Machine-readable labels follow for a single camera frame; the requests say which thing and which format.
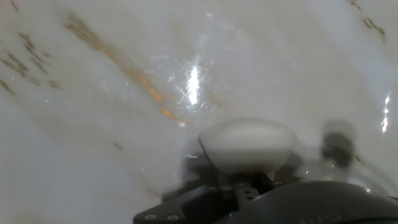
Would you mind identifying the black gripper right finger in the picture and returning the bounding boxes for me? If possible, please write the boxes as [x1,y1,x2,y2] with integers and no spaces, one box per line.
[256,172,285,194]

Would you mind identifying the white sponge block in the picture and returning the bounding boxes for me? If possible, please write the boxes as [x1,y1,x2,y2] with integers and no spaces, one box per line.
[198,116,298,184]

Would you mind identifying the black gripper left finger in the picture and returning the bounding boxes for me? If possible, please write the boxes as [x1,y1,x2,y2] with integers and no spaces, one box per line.
[132,173,261,224]

